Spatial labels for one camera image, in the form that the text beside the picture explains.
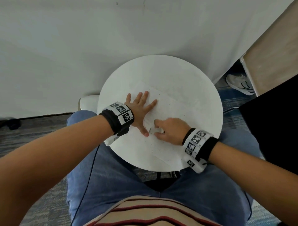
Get person's right forearm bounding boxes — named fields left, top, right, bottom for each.
left=208, top=142, right=298, bottom=226

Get white sneaker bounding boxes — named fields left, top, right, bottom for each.
left=225, top=74, right=255, bottom=96

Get left wristband with marker tags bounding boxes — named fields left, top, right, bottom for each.
left=99, top=101, right=135, bottom=146

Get black floor item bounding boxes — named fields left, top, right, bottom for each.
left=0, top=118, right=22, bottom=131

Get blue jeans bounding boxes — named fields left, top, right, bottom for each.
left=66, top=110, right=266, bottom=226

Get white chair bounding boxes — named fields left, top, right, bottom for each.
left=77, top=94, right=101, bottom=115

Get white round table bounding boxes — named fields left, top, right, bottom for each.
left=97, top=55, right=224, bottom=192

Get person's right hand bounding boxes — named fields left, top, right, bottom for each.
left=154, top=118, right=191, bottom=146

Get person's left hand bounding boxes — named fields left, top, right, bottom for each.
left=125, top=91, right=158, bottom=137

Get person's left forearm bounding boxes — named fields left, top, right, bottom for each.
left=0, top=114, right=115, bottom=226

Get right wristband with marker tags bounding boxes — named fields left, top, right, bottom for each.
left=182, top=128, right=219, bottom=174

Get white paper sheet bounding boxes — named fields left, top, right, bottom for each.
left=129, top=80, right=201, bottom=166

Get thin black cable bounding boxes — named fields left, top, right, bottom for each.
left=70, top=143, right=103, bottom=226

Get beige red striped shirt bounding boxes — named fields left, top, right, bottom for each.
left=83, top=196, right=224, bottom=226

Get wristband with marker tags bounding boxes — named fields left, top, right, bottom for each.
left=99, top=101, right=135, bottom=146
left=182, top=128, right=219, bottom=174

